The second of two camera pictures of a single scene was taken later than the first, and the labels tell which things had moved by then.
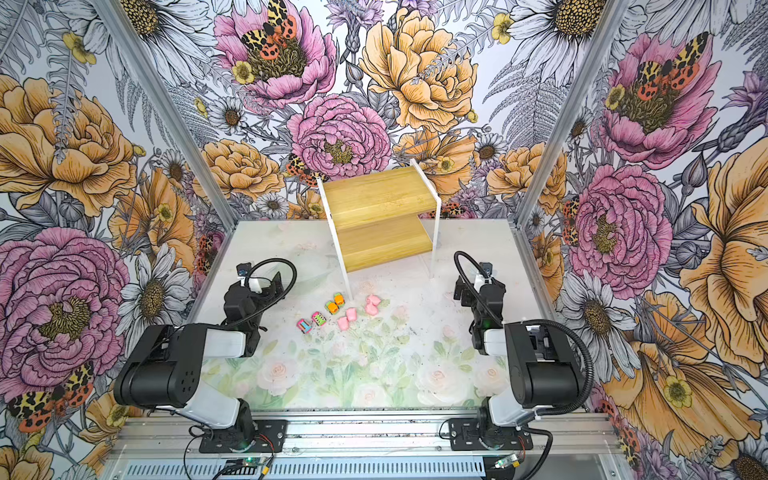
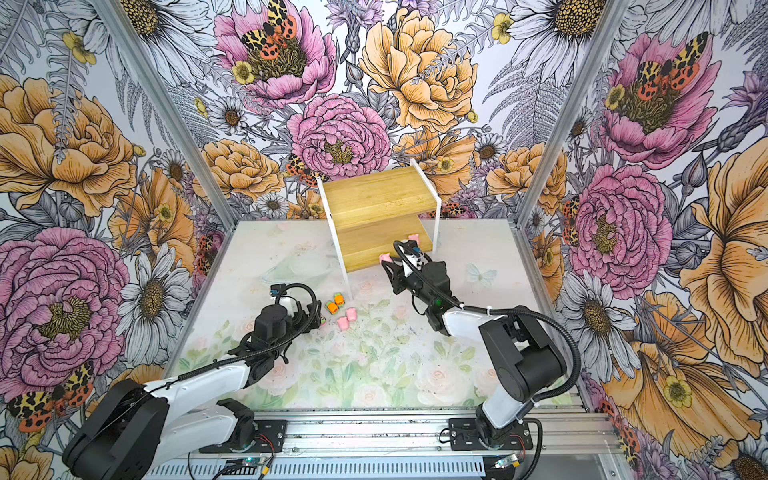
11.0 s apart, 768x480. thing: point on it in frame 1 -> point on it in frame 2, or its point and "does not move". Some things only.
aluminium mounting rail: (369, 434) does not move
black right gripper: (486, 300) -> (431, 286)
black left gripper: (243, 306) -> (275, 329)
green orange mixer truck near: (332, 307) does not move
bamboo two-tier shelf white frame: (382, 217) does not move
